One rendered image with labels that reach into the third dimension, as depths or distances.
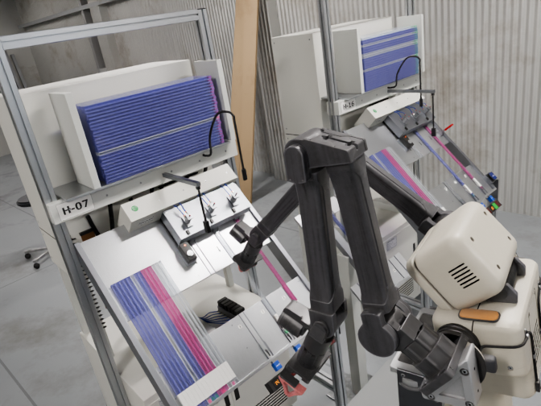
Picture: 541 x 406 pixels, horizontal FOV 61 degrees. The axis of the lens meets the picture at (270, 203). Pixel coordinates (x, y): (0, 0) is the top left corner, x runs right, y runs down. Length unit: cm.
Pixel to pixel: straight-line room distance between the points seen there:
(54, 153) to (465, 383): 146
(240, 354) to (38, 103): 110
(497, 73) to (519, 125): 44
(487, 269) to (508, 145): 324
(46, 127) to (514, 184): 354
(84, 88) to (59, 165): 29
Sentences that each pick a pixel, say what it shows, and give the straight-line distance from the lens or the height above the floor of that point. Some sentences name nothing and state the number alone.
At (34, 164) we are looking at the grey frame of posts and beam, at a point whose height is 151.
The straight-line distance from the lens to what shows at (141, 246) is 176.
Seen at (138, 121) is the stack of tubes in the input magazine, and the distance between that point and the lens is 169.
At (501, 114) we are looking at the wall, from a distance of 413.
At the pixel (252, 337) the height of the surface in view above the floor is 79.
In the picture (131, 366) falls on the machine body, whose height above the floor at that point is 62.
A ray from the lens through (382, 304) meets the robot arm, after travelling 91.
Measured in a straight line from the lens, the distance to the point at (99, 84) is 184.
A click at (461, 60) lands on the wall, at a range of 416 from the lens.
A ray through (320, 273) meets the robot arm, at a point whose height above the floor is 134.
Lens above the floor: 183
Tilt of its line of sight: 22 degrees down
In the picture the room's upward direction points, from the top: 10 degrees counter-clockwise
